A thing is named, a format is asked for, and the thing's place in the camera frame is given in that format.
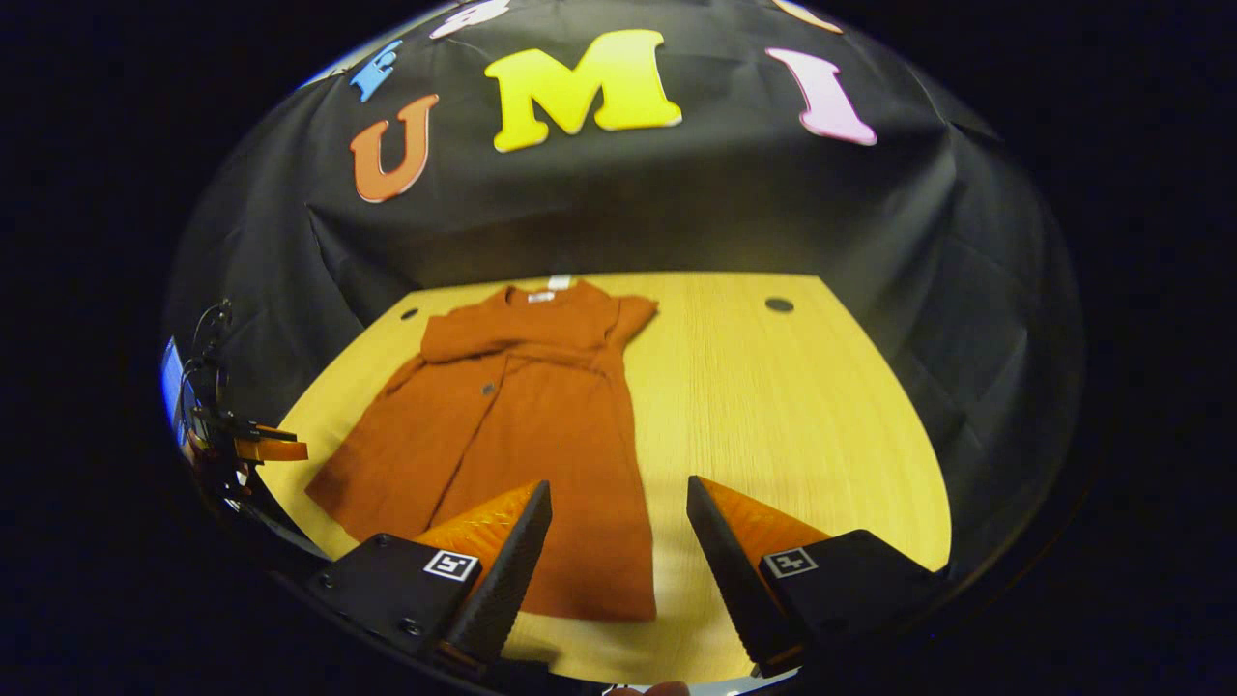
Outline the rust orange garment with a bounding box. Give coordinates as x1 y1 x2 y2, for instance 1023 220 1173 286
304 278 660 623

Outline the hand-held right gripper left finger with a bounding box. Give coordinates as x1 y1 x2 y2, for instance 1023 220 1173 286
309 479 554 678

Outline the black backdrop cloth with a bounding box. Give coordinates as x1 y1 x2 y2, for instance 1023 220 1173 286
159 0 1088 581

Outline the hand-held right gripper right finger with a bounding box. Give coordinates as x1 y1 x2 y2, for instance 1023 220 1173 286
686 476 953 680

